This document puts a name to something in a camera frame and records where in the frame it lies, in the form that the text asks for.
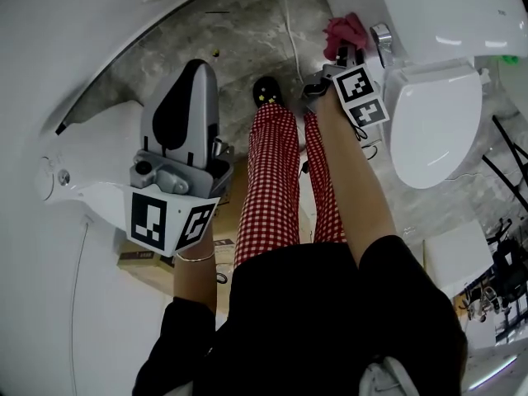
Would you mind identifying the person's left forearm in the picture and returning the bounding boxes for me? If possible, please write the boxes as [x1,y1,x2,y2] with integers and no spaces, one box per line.
[172,229,218,318]

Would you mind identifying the gold bracelet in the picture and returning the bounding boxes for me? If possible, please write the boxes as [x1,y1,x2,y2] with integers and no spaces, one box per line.
[177,248,217,263]

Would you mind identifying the thin wall wire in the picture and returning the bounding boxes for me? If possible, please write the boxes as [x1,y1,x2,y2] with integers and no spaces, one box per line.
[70,219,91,396]

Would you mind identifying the person's black slipper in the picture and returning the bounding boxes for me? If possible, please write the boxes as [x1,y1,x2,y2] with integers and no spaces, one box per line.
[252,75,286,109]

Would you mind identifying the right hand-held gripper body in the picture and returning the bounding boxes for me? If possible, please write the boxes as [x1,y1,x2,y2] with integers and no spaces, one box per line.
[303,64,391,130]

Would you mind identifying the white foam board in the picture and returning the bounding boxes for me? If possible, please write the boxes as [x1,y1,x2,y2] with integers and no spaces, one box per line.
[423,219,497,293]

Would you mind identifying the white egg-shaped toilet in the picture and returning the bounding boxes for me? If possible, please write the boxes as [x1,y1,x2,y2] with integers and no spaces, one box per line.
[39,97,146,239]

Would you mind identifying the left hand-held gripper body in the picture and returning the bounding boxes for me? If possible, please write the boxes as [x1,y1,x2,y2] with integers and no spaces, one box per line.
[123,136,235,258]

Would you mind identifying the white toilet with tank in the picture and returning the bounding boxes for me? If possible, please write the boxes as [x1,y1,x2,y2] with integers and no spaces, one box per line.
[323,0,528,191]

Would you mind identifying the person's right forearm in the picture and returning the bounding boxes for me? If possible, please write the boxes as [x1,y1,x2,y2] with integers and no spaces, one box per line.
[314,95,399,264]

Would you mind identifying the person's black and white shirt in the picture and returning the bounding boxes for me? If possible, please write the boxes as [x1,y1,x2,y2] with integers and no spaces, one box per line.
[134,233,469,396]

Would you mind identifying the white power cable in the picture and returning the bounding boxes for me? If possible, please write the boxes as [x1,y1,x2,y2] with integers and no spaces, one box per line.
[276,0,305,83]

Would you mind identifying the crumpled cardboard box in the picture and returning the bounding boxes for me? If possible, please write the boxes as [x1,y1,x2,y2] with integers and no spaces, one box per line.
[116,175,249,318]

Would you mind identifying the person's red checked trousers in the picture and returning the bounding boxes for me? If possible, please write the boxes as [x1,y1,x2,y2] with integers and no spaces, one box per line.
[233,104,348,270]

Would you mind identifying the pink cloth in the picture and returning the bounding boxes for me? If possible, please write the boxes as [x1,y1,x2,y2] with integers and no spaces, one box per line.
[321,12,369,59]

